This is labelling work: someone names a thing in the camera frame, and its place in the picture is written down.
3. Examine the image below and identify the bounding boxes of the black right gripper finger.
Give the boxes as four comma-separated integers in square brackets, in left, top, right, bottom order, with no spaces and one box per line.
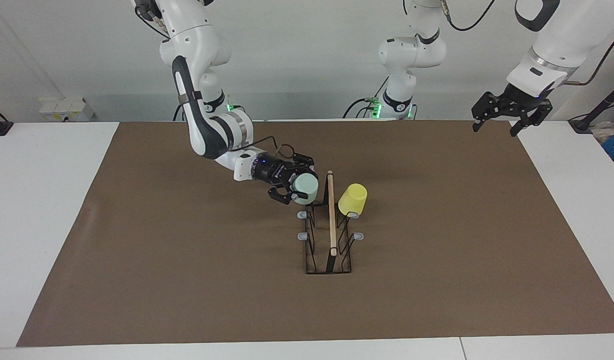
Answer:
[287,154,317,174]
[268,186,300,206]

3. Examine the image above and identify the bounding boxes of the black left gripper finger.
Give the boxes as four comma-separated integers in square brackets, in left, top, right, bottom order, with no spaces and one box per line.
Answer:
[510,100,553,137]
[471,92,497,132]

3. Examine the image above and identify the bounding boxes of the pale green plastic cup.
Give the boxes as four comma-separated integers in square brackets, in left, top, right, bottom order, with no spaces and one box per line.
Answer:
[290,173,319,205]

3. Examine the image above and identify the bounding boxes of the yellow plastic cup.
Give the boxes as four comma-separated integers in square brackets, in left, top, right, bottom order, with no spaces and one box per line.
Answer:
[338,183,368,219]

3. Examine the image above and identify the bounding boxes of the black stand with pole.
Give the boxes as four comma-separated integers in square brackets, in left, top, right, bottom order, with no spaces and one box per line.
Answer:
[568,79,614,133]

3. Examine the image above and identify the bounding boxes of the clear plastic bag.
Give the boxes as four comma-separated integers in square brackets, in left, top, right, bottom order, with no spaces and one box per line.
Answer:
[591,121,614,143]

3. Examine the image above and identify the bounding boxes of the brown table mat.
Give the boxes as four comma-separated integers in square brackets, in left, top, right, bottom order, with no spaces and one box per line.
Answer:
[16,119,614,348]

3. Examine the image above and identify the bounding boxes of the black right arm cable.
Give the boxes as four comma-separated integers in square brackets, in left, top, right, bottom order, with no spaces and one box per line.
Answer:
[134,5,295,161]

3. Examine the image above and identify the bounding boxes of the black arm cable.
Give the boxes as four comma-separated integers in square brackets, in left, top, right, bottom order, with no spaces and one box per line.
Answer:
[134,5,295,161]
[439,0,614,87]

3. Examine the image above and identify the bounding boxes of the black wire cup rack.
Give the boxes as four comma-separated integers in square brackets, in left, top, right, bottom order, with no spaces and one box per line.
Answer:
[297,170,365,275]

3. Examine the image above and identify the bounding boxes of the black left base cables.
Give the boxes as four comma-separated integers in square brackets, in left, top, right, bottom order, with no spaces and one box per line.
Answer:
[343,77,390,119]

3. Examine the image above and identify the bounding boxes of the black base cables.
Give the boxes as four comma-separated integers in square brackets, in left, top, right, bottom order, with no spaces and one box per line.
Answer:
[343,77,390,119]
[173,102,248,122]

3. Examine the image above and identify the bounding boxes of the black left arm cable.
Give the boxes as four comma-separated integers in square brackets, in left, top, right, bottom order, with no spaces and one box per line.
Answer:
[439,0,614,87]

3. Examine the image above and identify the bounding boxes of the black right base cables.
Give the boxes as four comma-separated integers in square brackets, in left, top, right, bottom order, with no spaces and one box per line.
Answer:
[173,102,248,122]

